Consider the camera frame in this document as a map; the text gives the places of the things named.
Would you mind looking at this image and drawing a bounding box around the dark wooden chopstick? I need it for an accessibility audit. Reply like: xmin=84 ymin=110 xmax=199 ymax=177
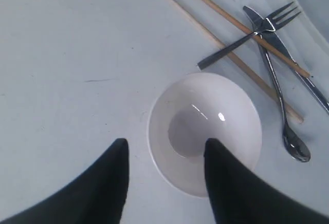
xmin=201 ymin=0 xmax=310 ymax=77

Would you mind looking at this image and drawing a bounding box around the stainless steel table knife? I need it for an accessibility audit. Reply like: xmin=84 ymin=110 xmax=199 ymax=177
xmin=243 ymin=6 xmax=328 ymax=113

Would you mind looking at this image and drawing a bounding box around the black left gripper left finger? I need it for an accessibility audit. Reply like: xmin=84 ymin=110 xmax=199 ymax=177
xmin=2 ymin=138 xmax=129 ymax=223

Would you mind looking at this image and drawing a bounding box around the stainless steel spoon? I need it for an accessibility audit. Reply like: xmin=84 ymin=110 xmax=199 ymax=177
xmin=258 ymin=44 xmax=311 ymax=162

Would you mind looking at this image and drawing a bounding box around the white ceramic bowl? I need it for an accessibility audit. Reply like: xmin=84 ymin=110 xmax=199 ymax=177
xmin=148 ymin=72 xmax=262 ymax=198

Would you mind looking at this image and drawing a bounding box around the light wooden chopstick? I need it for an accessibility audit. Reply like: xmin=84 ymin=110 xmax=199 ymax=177
xmin=170 ymin=0 xmax=304 ymax=123

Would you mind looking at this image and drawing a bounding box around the stainless steel fork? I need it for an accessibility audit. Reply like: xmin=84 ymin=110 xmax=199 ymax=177
xmin=197 ymin=2 xmax=301 ymax=70

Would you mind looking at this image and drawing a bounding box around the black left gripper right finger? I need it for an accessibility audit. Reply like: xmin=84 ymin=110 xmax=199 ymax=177
xmin=204 ymin=138 xmax=328 ymax=223

